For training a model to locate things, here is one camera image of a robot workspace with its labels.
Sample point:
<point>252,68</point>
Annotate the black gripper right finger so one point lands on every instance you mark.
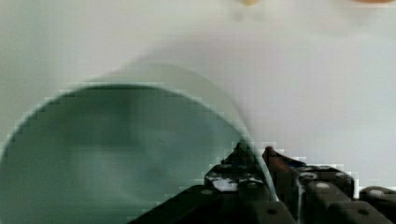
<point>321,194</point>

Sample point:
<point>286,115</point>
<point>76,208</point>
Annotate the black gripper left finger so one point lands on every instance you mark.
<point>234,192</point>

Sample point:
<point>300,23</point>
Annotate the green mug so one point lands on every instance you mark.
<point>107,150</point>

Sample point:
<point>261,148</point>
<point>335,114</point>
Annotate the orange slice toy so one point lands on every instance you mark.
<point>374,1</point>

